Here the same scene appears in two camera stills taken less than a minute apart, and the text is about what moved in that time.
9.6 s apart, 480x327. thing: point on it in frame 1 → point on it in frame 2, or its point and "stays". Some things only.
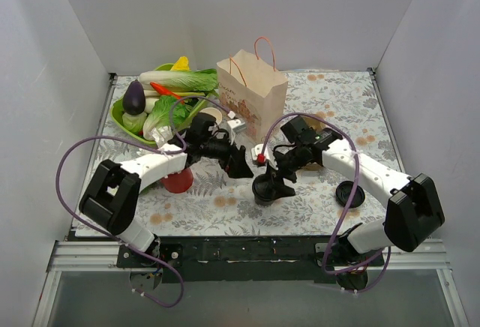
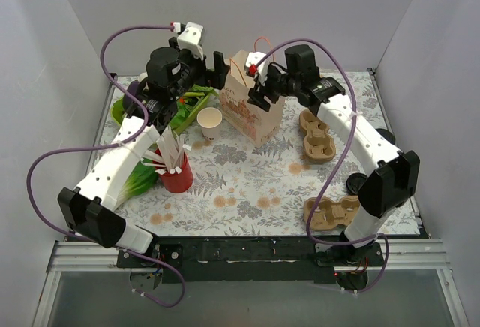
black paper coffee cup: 264,190 → 388,135
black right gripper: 280,169 → 268,87
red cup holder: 180,181 stays
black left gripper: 232,156 → 208,69
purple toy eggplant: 134,98 stays
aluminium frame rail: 85,256 stays
